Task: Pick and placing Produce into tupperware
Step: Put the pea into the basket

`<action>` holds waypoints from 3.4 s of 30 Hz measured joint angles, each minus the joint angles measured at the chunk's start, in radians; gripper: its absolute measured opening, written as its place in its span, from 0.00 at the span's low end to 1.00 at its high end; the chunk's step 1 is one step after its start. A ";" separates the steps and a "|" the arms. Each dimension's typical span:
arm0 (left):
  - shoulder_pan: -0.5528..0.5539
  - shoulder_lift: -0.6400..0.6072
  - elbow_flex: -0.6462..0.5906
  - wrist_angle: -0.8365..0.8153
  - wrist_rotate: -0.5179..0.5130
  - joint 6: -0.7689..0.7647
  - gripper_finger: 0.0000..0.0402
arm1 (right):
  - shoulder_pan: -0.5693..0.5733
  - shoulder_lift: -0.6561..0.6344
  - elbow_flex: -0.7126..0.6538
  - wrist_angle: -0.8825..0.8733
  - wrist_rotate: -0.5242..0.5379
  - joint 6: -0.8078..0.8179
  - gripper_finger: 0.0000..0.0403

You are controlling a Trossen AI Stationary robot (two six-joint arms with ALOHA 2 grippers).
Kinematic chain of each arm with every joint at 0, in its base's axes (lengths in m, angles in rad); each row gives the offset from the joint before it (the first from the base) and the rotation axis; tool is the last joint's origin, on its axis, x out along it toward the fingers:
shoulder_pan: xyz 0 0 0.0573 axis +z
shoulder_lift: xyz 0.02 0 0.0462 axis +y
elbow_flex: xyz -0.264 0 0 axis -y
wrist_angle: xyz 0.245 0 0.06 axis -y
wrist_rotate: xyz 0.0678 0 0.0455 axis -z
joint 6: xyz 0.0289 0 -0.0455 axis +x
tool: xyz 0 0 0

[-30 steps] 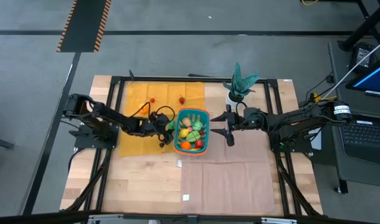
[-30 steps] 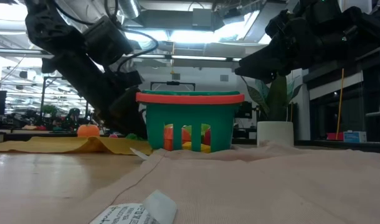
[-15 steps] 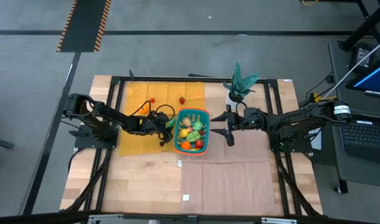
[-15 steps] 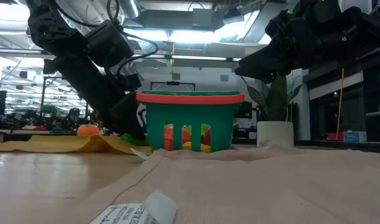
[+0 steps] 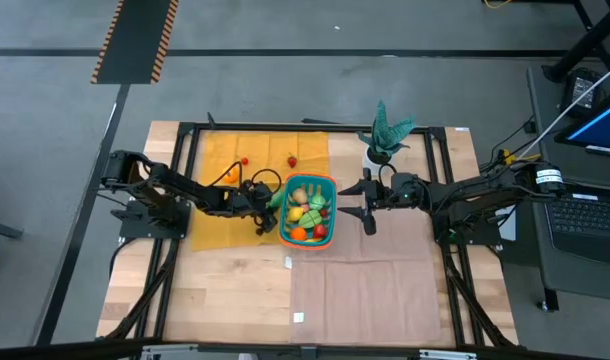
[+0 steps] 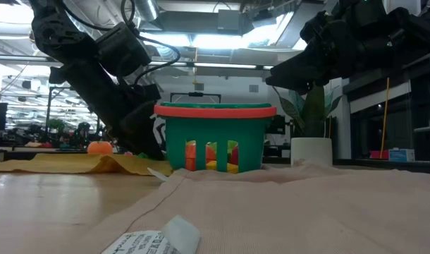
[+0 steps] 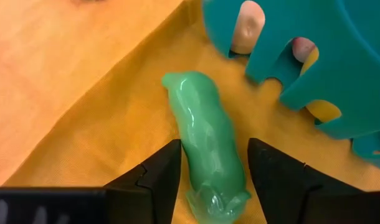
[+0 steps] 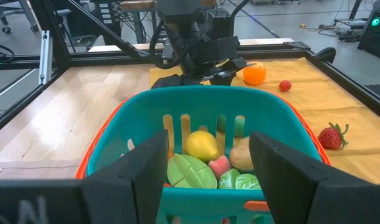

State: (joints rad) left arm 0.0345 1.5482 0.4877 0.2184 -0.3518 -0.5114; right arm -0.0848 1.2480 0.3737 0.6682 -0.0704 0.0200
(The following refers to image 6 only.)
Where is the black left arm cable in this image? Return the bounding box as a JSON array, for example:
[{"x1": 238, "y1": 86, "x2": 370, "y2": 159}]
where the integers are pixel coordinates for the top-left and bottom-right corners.
[{"x1": 61, "y1": 0, "x2": 182, "y2": 87}]

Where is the blue and white box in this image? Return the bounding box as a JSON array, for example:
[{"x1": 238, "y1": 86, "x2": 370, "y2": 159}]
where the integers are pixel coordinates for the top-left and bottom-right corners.
[{"x1": 388, "y1": 147, "x2": 416, "y2": 162}]

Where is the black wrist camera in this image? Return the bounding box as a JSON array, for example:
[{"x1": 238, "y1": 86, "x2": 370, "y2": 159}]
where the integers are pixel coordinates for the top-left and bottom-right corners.
[
  {"x1": 94, "y1": 22, "x2": 152, "y2": 78},
  {"x1": 334, "y1": 0, "x2": 387, "y2": 24}
]

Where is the grey ceiling unit box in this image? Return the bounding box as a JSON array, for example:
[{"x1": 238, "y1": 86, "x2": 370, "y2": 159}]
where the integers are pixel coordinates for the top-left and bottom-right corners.
[{"x1": 217, "y1": 9, "x2": 241, "y2": 31}]

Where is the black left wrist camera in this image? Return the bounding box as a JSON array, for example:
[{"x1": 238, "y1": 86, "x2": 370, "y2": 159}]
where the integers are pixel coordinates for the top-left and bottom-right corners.
[{"x1": 94, "y1": 22, "x2": 152, "y2": 78}]

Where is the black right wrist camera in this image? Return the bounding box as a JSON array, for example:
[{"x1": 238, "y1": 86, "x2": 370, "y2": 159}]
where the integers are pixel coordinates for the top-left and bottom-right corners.
[{"x1": 334, "y1": 0, "x2": 387, "y2": 24}]

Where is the long overhead light bar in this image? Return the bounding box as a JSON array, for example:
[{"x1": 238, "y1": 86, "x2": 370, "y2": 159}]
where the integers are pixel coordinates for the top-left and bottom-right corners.
[{"x1": 0, "y1": 54, "x2": 272, "y2": 71}]

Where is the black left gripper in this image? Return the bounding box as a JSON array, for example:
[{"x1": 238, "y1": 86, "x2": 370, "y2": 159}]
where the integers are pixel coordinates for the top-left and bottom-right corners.
[{"x1": 49, "y1": 59, "x2": 166, "y2": 160}]

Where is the snake plant in white pot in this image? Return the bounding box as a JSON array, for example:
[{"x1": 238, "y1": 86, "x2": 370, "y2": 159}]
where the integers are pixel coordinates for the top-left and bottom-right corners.
[{"x1": 273, "y1": 84, "x2": 343, "y2": 167}]

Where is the teal basket orange rim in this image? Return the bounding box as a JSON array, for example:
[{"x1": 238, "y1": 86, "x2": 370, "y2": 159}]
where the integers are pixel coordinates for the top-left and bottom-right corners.
[{"x1": 153, "y1": 102, "x2": 278, "y2": 174}]

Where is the silver ceiling air duct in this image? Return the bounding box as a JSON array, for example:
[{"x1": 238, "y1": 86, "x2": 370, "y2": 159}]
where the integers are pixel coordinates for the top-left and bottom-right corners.
[{"x1": 133, "y1": 0, "x2": 160, "y2": 23}]

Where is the small white cloth tag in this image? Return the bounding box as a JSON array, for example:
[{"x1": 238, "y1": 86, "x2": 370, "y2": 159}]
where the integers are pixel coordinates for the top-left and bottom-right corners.
[{"x1": 147, "y1": 167, "x2": 170, "y2": 183}]

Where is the black background rig frame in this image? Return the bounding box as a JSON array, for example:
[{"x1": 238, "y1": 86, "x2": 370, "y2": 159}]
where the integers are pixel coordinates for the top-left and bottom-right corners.
[{"x1": 45, "y1": 85, "x2": 75, "y2": 123}]

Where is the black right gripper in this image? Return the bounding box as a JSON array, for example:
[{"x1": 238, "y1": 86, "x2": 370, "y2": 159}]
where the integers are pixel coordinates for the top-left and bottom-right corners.
[{"x1": 266, "y1": 8, "x2": 410, "y2": 95}]

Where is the yellow hanging cable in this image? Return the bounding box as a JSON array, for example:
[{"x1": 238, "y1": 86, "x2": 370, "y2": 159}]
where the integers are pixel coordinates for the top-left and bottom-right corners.
[{"x1": 379, "y1": 75, "x2": 391, "y2": 159}]

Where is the orange toy tangerine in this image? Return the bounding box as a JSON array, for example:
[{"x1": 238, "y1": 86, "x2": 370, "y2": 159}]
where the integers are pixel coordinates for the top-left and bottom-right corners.
[{"x1": 87, "y1": 140, "x2": 114, "y2": 155}]

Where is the pink cloth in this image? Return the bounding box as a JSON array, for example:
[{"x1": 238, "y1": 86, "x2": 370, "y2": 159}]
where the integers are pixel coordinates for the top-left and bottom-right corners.
[{"x1": 56, "y1": 160, "x2": 430, "y2": 254}]

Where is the yellow cloth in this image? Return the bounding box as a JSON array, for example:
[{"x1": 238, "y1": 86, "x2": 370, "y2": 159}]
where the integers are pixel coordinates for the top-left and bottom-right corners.
[{"x1": 0, "y1": 152, "x2": 173, "y2": 176}]

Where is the orange toy pumpkin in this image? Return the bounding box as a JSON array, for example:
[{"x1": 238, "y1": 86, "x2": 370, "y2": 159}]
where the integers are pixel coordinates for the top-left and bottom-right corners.
[{"x1": 185, "y1": 143, "x2": 218, "y2": 172}]

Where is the black metal bracket frame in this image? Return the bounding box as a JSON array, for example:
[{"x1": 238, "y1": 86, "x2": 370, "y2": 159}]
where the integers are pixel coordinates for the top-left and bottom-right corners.
[{"x1": 170, "y1": 91, "x2": 222, "y2": 104}]

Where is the red box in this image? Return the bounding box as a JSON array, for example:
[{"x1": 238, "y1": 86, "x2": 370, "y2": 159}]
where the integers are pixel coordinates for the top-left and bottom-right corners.
[{"x1": 369, "y1": 150, "x2": 391, "y2": 160}]

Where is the white printed cloth label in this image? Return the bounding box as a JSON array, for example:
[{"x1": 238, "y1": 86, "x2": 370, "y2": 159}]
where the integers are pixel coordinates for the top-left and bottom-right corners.
[{"x1": 102, "y1": 215, "x2": 202, "y2": 254}]

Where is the green background plant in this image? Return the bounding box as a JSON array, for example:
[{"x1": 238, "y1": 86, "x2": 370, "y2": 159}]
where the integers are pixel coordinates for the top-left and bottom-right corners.
[{"x1": 47, "y1": 119, "x2": 66, "y2": 133}]

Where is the yellow toy corn cob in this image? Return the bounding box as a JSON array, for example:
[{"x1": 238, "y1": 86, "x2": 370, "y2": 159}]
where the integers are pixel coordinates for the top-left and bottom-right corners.
[{"x1": 204, "y1": 160, "x2": 239, "y2": 174}]

